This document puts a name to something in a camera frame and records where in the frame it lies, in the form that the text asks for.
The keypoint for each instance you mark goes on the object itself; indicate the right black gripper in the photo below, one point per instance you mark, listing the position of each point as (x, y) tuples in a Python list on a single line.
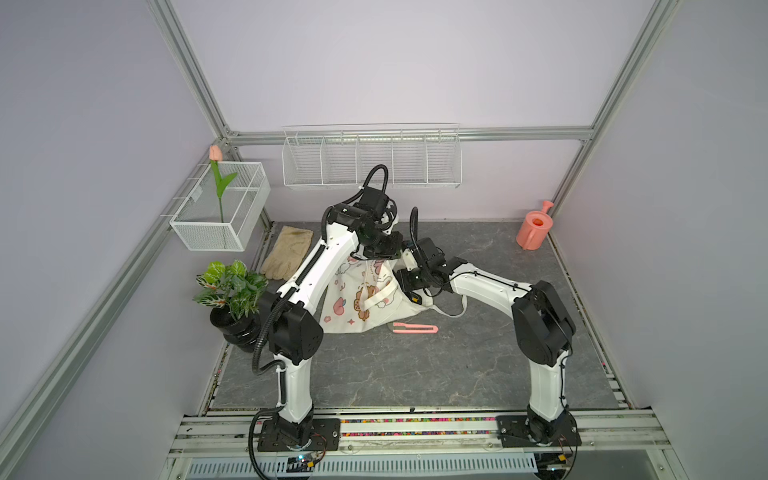
[(401, 278)]

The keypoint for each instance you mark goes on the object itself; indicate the pink watering can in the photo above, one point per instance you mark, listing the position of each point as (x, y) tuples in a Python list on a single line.
[(535, 228)]

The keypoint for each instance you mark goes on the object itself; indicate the beige folded cloth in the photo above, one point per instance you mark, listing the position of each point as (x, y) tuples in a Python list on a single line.
[(287, 254)]

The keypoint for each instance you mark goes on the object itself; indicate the white wire basket left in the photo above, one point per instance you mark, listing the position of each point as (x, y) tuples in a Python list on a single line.
[(197, 222)]

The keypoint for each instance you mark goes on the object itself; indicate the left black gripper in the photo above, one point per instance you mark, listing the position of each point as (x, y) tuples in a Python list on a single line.
[(394, 251)]

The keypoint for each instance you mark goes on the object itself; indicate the pink utility knife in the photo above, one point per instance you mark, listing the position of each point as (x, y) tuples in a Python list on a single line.
[(407, 328)]

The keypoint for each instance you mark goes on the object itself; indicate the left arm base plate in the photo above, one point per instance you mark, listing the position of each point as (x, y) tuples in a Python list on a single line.
[(316, 434)]

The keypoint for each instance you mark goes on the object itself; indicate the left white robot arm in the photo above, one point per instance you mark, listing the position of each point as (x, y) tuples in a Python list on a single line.
[(290, 335)]

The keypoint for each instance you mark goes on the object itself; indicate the white cartoon tote bag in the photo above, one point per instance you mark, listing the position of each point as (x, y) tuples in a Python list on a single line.
[(365, 294)]

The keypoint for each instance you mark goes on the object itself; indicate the white wire wall shelf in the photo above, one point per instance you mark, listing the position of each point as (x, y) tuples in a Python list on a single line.
[(342, 155)]

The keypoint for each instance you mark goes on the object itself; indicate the pink artificial tulip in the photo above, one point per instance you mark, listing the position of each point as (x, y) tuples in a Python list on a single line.
[(221, 181)]

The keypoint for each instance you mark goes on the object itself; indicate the white vented cable tray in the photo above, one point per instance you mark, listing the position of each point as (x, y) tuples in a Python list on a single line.
[(396, 466)]

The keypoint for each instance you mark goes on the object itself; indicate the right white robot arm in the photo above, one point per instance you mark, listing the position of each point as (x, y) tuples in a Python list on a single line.
[(543, 328)]

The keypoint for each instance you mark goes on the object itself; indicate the green potted plant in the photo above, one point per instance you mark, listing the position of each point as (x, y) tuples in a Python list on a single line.
[(232, 293)]

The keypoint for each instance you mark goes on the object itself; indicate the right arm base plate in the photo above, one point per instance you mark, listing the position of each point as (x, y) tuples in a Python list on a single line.
[(531, 430)]

